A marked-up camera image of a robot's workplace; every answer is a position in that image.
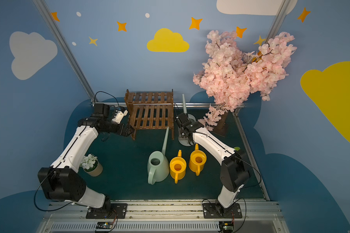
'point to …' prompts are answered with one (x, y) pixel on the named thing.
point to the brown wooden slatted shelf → (150, 110)
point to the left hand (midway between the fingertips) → (126, 126)
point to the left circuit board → (104, 225)
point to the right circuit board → (226, 226)
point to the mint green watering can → (158, 165)
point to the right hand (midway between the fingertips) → (188, 132)
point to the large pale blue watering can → (184, 140)
